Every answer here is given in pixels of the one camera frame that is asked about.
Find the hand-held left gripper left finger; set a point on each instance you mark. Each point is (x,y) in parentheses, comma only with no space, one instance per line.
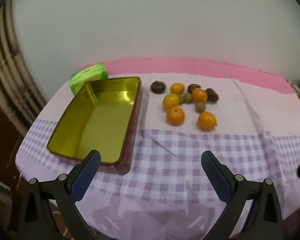
(86,177)

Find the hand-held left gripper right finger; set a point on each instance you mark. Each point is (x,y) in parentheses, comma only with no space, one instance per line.
(215,175)

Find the orange tangerine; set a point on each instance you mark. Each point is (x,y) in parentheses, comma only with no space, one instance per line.
(177,88)
(170,101)
(199,95)
(207,120)
(175,116)

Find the gold and red tin box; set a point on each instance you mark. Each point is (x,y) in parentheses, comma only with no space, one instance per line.
(110,120)

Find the small brown longan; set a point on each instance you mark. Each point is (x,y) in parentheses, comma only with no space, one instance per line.
(188,97)
(200,107)
(181,99)

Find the pink and purple checked tablecloth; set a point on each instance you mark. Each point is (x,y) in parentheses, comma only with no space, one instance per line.
(165,155)

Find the green tissue pack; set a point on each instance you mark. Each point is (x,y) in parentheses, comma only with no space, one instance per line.
(90,73)

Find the beige patterned curtain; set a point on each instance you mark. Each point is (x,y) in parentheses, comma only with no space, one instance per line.
(5,67)

